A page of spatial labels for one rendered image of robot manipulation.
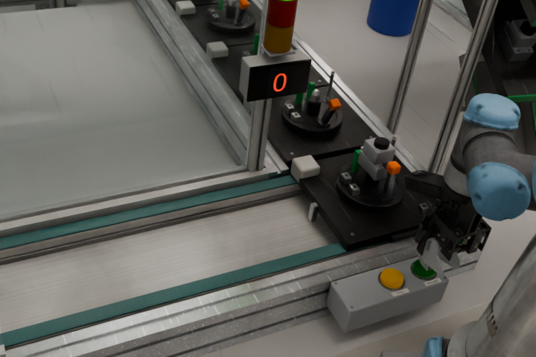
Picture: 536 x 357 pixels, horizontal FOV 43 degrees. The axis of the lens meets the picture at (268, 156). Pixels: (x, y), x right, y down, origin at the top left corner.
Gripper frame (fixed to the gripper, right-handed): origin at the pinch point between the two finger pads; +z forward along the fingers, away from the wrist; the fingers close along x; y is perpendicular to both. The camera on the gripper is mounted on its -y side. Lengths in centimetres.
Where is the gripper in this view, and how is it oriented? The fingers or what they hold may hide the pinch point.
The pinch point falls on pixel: (427, 260)
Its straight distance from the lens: 124.9
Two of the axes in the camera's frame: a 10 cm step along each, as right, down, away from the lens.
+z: -1.0, 7.8, 6.1
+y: 4.2, 5.9, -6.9
